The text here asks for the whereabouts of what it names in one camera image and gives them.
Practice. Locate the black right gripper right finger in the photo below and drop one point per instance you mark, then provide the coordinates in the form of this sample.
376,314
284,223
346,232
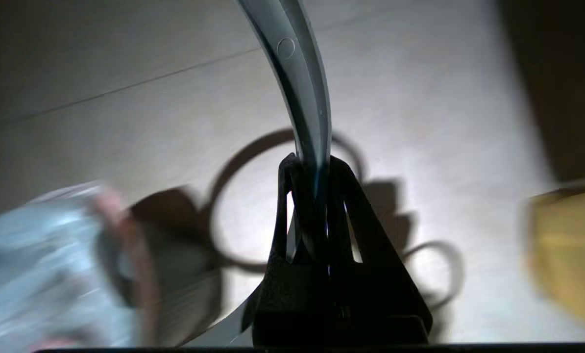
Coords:
371,294

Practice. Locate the yellow bag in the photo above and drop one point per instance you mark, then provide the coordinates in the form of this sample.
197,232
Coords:
572,255

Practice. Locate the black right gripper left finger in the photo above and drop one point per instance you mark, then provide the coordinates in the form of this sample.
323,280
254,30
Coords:
287,304

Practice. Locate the fresh white plastic bag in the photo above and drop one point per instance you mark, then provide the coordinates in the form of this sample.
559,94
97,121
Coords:
42,274

